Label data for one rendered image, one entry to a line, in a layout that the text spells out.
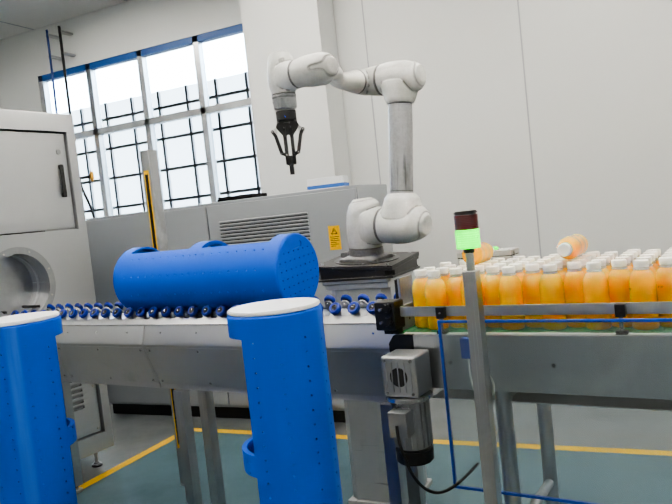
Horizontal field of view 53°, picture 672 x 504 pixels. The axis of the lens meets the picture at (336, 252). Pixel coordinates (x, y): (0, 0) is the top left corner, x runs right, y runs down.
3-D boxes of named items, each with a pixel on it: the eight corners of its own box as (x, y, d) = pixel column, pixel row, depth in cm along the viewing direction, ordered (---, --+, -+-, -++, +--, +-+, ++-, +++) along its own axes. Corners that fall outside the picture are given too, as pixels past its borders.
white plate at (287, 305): (301, 294, 220) (302, 298, 221) (218, 307, 210) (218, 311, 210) (333, 301, 195) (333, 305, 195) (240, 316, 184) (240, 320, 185)
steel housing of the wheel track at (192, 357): (62, 369, 358) (53, 305, 356) (440, 388, 243) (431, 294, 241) (12, 383, 334) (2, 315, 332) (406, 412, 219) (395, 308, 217)
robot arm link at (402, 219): (394, 242, 299) (437, 243, 285) (373, 244, 286) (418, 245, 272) (390, 66, 294) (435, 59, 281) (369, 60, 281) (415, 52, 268)
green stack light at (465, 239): (461, 247, 183) (460, 229, 183) (484, 246, 180) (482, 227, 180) (453, 250, 178) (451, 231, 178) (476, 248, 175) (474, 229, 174)
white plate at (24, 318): (12, 323, 227) (12, 327, 227) (75, 309, 252) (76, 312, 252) (-42, 325, 239) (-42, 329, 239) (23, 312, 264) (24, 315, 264)
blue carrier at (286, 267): (167, 302, 313) (155, 242, 309) (324, 298, 267) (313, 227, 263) (119, 319, 289) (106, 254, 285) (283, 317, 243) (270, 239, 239)
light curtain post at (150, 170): (188, 481, 347) (148, 151, 338) (197, 482, 344) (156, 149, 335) (180, 486, 342) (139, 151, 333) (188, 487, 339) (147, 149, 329)
